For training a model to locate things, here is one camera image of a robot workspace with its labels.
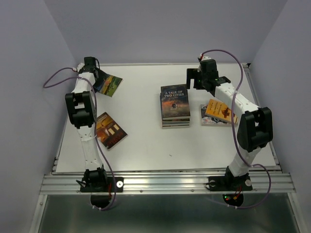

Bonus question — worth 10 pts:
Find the Animal Farm blue book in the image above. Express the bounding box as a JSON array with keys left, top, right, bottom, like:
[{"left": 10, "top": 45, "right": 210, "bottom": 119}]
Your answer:
[{"left": 93, "top": 70, "right": 123, "bottom": 97}]

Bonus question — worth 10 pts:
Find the orange Huckleberry Finn book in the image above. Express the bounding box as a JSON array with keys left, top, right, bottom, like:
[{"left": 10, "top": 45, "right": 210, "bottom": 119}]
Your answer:
[{"left": 205, "top": 99, "right": 238, "bottom": 124}]

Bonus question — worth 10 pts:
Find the Tale of Two Cities book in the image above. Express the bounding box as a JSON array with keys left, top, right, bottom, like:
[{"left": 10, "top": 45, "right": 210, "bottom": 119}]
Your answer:
[{"left": 160, "top": 84, "right": 190, "bottom": 120}]

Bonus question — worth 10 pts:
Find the Three Days to See book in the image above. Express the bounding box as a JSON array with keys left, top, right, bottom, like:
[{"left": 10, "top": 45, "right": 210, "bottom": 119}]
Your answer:
[{"left": 162, "top": 118, "right": 190, "bottom": 124}]

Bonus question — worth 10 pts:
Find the Nineteen Eighty-Four blue book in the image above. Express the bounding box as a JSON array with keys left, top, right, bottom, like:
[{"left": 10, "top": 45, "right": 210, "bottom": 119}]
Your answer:
[{"left": 162, "top": 122, "right": 190, "bottom": 126}]

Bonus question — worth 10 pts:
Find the dark red orange book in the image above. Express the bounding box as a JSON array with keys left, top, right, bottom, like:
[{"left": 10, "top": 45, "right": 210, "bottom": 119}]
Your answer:
[{"left": 96, "top": 112, "right": 128, "bottom": 150}]

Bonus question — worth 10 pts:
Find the floral cover white book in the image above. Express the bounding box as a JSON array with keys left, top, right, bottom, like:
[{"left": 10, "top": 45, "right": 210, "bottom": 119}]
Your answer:
[{"left": 200, "top": 104, "right": 229, "bottom": 126}]

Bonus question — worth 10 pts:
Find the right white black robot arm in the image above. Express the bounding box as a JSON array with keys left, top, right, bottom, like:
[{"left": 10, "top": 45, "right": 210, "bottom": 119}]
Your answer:
[{"left": 186, "top": 56, "right": 273, "bottom": 191}]

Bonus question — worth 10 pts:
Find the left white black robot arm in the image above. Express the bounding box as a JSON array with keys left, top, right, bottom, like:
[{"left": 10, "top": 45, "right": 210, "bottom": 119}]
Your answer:
[{"left": 65, "top": 57, "right": 108, "bottom": 192}]

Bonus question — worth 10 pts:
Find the white table board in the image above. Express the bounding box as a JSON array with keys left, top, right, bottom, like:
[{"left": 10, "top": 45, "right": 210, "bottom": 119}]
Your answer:
[{"left": 55, "top": 63, "right": 280, "bottom": 173}]

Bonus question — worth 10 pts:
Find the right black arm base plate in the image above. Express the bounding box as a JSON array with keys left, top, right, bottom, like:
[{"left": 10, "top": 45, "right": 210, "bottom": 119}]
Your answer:
[{"left": 206, "top": 175, "right": 253, "bottom": 192}]

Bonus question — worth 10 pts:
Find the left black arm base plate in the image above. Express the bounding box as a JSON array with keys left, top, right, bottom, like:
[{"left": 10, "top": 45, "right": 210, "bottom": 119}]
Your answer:
[{"left": 77, "top": 177, "right": 124, "bottom": 193}]

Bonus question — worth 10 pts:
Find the aluminium front rail frame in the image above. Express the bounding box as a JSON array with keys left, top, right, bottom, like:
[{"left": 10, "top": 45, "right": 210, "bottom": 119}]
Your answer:
[{"left": 40, "top": 64, "right": 311, "bottom": 233}]

